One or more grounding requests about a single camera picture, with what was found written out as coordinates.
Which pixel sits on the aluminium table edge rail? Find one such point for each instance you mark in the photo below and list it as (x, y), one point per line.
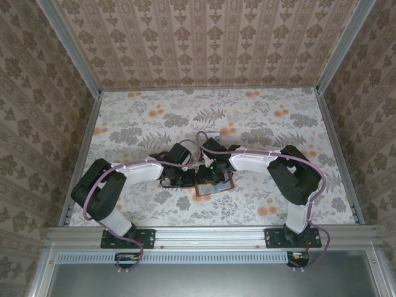
(210, 238)

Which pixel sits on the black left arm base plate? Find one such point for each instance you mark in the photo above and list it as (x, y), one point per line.
(145, 238)

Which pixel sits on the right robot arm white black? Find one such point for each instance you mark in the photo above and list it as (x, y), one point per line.
(253, 161)

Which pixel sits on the grey metal sheet panel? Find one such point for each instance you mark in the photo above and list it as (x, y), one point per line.
(210, 281)

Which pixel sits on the brown leather card holder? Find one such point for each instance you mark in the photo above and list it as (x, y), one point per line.
(222, 187)

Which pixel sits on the clear plastic box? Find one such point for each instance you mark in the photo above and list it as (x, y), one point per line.
(215, 135)

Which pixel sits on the aluminium corner post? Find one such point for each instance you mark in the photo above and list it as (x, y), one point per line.
(346, 46)
(68, 46)

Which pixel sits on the white camera bracket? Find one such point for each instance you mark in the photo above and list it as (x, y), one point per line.
(202, 162)

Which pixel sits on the aluminium table side rail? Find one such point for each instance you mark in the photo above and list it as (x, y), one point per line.
(81, 161)
(328, 123)

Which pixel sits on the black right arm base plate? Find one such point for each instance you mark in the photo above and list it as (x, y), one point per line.
(275, 238)

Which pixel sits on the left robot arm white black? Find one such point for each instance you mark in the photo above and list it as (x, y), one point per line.
(142, 173)

